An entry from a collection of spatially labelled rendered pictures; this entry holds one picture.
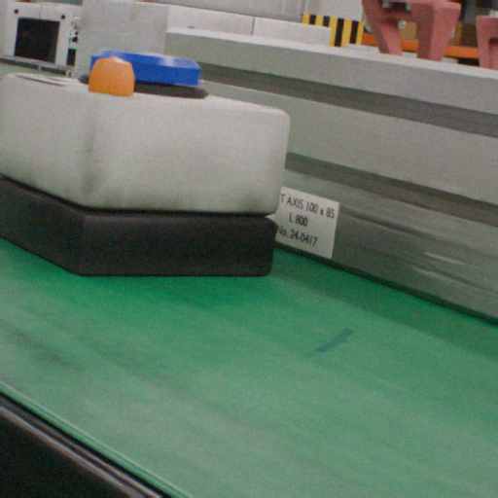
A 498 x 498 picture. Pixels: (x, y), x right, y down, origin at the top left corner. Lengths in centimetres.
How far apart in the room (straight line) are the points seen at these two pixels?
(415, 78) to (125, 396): 21
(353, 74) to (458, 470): 25
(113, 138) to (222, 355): 10
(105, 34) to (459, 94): 26
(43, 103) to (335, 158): 12
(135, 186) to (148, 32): 21
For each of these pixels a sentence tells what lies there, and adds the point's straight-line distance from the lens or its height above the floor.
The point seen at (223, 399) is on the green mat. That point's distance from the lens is 30.
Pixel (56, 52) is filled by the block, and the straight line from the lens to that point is 162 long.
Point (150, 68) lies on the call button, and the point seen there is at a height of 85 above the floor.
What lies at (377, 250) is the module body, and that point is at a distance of 47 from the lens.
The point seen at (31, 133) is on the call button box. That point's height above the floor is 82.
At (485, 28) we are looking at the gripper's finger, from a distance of 83.
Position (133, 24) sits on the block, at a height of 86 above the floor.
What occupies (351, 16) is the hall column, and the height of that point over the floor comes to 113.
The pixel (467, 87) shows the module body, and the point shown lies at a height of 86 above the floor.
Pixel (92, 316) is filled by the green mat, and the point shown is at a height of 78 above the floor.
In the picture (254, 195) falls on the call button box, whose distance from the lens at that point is 45.
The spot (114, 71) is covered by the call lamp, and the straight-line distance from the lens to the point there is 41.
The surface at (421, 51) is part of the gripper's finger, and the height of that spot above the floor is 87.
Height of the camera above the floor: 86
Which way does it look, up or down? 9 degrees down
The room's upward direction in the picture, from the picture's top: 8 degrees clockwise
